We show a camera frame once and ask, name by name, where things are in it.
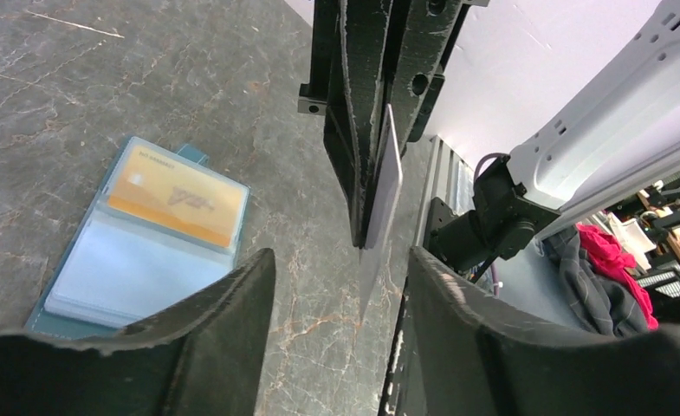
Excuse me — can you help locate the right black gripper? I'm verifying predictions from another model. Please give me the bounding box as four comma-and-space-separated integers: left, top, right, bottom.
300, 1, 475, 247

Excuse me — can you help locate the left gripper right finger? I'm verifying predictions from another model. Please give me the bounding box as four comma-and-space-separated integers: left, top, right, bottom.
407, 247, 680, 415

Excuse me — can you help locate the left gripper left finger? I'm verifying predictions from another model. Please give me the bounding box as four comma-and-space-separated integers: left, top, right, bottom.
0, 249, 276, 415

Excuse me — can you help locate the blue card holder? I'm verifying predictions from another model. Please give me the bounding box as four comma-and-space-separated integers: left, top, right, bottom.
25, 136, 250, 339

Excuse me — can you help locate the gold credit card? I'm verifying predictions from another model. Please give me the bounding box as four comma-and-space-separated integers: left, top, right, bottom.
105, 139, 249, 249

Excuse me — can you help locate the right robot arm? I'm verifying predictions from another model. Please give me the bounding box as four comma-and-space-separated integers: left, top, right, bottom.
300, 1, 680, 263

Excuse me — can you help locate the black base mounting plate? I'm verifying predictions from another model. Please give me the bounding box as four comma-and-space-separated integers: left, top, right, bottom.
377, 280, 413, 416

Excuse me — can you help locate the background clutter with clothes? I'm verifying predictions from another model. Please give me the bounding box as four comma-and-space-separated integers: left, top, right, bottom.
540, 163, 680, 338

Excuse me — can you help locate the aluminium frame rail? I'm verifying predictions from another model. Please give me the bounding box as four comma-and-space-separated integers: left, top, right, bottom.
413, 136, 473, 248

